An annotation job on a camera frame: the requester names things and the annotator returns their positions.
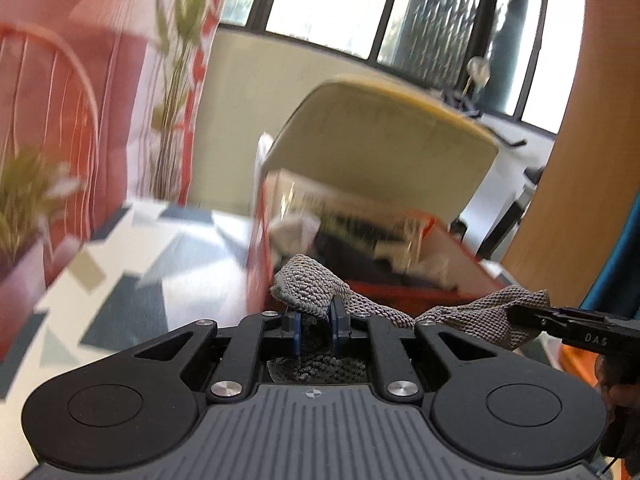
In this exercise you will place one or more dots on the white round lamp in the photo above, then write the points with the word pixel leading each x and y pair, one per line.
pixel 477 72

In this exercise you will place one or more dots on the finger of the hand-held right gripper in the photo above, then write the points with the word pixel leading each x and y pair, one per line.
pixel 532 317

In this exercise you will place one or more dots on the brown wooden panel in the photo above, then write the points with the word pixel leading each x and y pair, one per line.
pixel 590 135

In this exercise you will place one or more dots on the person's right hand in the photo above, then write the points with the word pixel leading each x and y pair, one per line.
pixel 622 400

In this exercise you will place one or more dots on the black framed window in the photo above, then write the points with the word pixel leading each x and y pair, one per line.
pixel 350 0

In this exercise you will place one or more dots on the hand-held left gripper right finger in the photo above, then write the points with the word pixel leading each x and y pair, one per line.
pixel 337 327

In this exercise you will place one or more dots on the red strawberry printed box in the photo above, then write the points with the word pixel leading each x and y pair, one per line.
pixel 400 294

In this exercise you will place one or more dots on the clear plastic container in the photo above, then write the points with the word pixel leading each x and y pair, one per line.
pixel 350 210

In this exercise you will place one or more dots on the beige chair with yellow trim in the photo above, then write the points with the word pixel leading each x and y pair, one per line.
pixel 375 135

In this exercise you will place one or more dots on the grey knitted cloth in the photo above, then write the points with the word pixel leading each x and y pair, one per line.
pixel 310 280

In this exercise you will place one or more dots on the white rolled cloth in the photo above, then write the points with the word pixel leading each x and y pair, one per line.
pixel 295 232
pixel 430 267

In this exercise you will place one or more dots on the pink printed backdrop cloth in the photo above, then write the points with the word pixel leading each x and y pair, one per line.
pixel 115 85

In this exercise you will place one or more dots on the geometric patterned tablecloth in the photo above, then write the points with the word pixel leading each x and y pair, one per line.
pixel 150 270

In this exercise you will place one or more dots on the black exercise bike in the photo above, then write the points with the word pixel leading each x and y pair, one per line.
pixel 510 142

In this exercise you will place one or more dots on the black cloth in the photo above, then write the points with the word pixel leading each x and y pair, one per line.
pixel 350 252

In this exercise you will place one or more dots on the orange bowl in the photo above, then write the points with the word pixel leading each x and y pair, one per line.
pixel 575 366

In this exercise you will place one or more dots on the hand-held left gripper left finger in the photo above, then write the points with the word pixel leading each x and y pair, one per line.
pixel 296 332

